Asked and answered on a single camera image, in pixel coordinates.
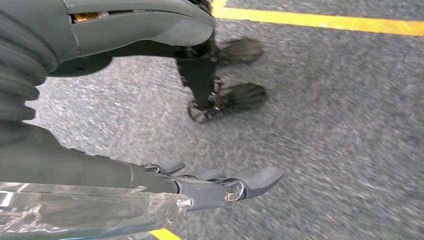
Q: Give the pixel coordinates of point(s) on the clear plastic guard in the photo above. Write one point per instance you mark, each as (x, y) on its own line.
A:
(82, 212)

